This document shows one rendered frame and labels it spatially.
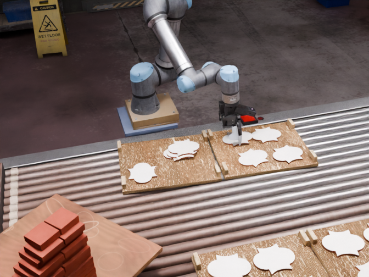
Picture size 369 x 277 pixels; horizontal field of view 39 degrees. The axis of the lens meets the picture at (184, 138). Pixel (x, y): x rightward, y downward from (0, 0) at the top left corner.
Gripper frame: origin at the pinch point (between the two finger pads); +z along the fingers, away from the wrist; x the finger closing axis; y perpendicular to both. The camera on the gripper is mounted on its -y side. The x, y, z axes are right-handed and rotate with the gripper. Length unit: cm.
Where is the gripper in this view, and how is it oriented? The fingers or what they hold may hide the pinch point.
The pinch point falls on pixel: (237, 137)
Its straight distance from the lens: 241.1
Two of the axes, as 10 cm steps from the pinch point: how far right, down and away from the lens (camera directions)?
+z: 1.0, 8.3, 5.5
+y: -9.8, 1.9, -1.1
